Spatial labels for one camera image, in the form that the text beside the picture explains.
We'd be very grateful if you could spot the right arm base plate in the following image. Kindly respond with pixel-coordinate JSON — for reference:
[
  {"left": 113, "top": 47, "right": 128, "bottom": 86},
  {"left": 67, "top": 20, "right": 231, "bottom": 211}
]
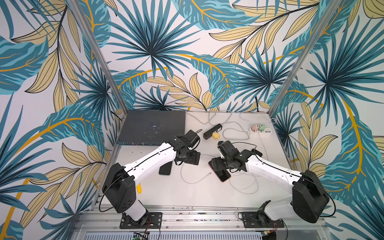
[{"left": 238, "top": 211, "right": 285, "bottom": 229}]

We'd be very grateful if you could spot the white charging cable phone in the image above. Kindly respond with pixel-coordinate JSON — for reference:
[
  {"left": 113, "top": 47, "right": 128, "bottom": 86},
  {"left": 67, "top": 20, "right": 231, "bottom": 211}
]
[
  {"left": 179, "top": 154, "right": 223, "bottom": 185},
  {"left": 220, "top": 131, "right": 275, "bottom": 195}
]

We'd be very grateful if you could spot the grey network switch box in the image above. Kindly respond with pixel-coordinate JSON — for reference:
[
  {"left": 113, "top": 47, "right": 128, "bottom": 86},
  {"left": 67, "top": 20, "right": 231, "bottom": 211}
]
[{"left": 117, "top": 110, "right": 186, "bottom": 146}]

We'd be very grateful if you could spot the left aluminium frame post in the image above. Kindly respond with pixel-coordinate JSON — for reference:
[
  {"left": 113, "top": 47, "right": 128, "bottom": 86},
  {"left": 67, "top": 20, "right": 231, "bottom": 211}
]
[{"left": 67, "top": 0, "right": 128, "bottom": 115}]

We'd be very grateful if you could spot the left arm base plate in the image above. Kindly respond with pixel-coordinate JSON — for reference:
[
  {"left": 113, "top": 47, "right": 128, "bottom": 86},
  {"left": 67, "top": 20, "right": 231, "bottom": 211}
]
[{"left": 120, "top": 212, "right": 163, "bottom": 230}]

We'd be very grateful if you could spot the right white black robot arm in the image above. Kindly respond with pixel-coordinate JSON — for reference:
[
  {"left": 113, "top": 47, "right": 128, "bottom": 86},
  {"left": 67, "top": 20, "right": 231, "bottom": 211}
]
[{"left": 212, "top": 141, "right": 330, "bottom": 224}]

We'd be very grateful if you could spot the yellow plug adapter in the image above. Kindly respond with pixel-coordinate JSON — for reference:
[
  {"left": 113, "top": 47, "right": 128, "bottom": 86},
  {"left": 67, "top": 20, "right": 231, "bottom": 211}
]
[{"left": 212, "top": 133, "right": 221, "bottom": 140}]

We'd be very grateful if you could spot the aluminium front rail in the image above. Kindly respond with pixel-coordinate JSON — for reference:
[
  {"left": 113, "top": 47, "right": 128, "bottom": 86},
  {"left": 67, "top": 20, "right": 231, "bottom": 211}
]
[{"left": 71, "top": 206, "right": 332, "bottom": 240}]

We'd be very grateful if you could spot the right aluminium frame post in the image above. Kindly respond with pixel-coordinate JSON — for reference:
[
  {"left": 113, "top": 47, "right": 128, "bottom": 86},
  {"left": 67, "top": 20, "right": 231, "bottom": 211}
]
[{"left": 268, "top": 0, "right": 342, "bottom": 117}]

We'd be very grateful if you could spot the black smartphone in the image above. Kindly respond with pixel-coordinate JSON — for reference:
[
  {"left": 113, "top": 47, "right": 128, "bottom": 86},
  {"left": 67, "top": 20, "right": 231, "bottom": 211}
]
[{"left": 159, "top": 162, "right": 173, "bottom": 176}]

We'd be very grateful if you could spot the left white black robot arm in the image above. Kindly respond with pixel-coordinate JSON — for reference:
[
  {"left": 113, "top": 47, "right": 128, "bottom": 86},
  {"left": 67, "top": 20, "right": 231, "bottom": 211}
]
[{"left": 102, "top": 130, "right": 201, "bottom": 224}]

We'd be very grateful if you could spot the grey power cord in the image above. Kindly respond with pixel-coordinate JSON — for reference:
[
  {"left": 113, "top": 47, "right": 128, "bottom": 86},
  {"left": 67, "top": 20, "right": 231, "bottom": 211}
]
[{"left": 187, "top": 110, "right": 275, "bottom": 141}]

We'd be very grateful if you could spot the aluminium frame post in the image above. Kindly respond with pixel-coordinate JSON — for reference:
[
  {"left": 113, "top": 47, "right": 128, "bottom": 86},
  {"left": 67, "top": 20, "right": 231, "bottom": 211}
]
[
  {"left": 268, "top": 0, "right": 342, "bottom": 117},
  {"left": 67, "top": 0, "right": 128, "bottom": 115}
]

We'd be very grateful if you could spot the white power strip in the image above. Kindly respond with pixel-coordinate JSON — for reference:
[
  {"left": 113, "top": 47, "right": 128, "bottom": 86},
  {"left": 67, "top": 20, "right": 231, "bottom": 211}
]
[{"left": 249, "top": 128, "right": 273, "bottom": 136}]

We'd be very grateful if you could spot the yellow small object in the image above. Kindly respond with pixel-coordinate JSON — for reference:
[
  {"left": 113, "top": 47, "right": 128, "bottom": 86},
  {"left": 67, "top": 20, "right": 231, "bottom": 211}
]
[{"left": 137, "top": 184, "right": 142, "bottom": 194}]

